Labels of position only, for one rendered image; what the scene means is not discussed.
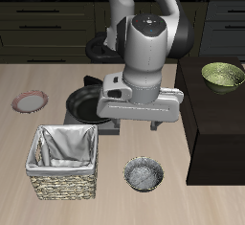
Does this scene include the black bowl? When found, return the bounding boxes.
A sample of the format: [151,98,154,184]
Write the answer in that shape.
[122,156,165,193]

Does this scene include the green bowl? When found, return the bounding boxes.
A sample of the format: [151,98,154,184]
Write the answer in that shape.
[201,61,245,95]

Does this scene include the black frying pan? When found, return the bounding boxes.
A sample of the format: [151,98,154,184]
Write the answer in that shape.
[65,75,113,125]

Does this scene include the white plate with red rim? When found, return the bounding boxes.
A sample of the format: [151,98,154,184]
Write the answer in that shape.
[11,90,50,114]

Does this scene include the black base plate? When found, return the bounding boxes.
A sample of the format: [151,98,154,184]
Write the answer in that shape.
[84,32,126,64]

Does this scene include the dark wooden cabinet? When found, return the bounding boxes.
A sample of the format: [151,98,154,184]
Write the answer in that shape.
[174,56,245,187]

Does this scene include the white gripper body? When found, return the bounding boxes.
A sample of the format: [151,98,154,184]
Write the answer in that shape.
[96,86,185,124]

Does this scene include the woven basket with white liner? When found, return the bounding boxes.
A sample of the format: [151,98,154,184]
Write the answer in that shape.
[25,124,100,201]

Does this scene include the grey stove plate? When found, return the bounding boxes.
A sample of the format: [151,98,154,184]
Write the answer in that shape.
[62,108,121,136]

